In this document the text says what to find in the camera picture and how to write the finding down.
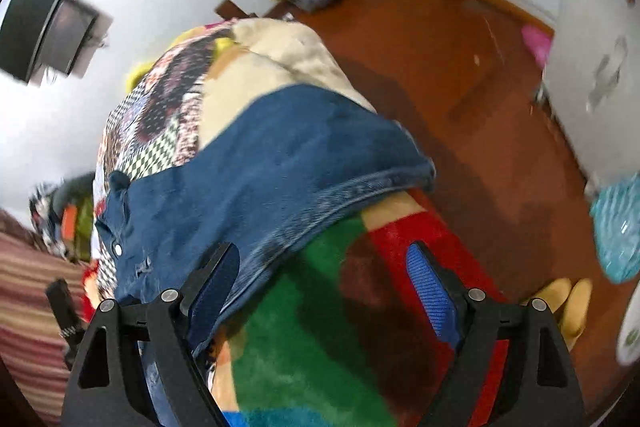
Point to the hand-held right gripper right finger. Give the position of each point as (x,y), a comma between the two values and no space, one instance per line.
(430,282)

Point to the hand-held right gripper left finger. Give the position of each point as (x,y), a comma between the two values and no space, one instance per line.
(220,279)

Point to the blue denim jeans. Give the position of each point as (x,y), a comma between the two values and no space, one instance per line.
(280,167)

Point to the striped red cloth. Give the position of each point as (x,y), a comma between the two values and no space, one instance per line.
(30,332)

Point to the green and orange box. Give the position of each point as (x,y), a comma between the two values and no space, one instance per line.
(79,227)

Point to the green and red fleece blanket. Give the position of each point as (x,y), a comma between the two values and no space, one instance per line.
(300,332)

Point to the black and white patterned cloth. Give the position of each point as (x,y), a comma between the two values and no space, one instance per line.
(44,212)

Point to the dark grey plush object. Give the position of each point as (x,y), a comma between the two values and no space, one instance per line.
(75,187)

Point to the yellow slipper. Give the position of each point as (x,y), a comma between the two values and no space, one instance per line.
(577,312)
(550,299)

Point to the patterned red and white blanket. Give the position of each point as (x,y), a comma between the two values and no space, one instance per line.
(155,122)

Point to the teal plastic bag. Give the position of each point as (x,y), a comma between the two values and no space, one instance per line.
(617,232)

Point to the white round object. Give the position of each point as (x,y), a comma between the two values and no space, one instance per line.
(631,332)

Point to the yellow blanket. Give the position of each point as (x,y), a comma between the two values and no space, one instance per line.
(137,74)

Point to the cream fleece blanket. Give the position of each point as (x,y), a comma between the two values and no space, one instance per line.
(280,52)

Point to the pink plastic object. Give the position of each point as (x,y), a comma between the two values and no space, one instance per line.
(537,44)

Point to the dark wooden furniture piece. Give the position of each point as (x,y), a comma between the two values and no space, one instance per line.
(232,9)

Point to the white wardrobe with flower stickers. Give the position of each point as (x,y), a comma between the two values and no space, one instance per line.
(595,7)

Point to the black wall television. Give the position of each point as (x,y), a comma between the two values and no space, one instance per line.
(45,17)

